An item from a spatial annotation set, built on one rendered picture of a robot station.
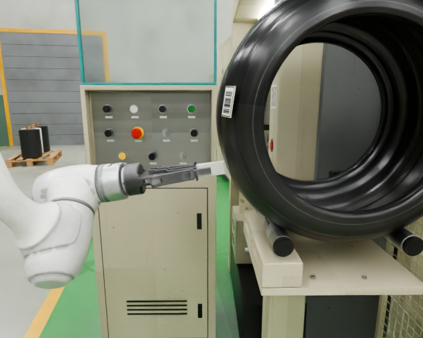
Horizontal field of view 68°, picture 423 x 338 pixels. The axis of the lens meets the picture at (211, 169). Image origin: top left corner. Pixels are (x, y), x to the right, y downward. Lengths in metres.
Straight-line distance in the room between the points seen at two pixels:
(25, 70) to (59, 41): 1.18
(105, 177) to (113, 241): 0.78
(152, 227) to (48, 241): 0.82
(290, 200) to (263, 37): 0.32
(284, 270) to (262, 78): 0.40
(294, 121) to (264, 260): 0.48
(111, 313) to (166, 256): 0.39
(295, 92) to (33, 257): 0.80
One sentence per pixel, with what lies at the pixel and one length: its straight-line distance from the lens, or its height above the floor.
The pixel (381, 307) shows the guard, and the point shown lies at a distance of 1.38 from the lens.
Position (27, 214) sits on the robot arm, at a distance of 0.65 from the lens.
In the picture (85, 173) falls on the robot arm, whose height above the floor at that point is 1.05.
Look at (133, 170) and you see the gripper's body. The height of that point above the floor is 1.05.
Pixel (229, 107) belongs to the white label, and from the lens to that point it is 0.62.
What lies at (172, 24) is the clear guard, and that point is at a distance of 1.37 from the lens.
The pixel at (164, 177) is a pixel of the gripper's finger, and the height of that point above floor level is 1.04.
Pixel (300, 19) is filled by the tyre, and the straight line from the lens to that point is 0.65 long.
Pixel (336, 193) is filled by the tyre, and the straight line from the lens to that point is 0.98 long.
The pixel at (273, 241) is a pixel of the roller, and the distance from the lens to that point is 0.71.
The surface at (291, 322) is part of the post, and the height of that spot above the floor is 0.43.
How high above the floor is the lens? 1.20
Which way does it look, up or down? 12 degrees down
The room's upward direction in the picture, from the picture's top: straight up
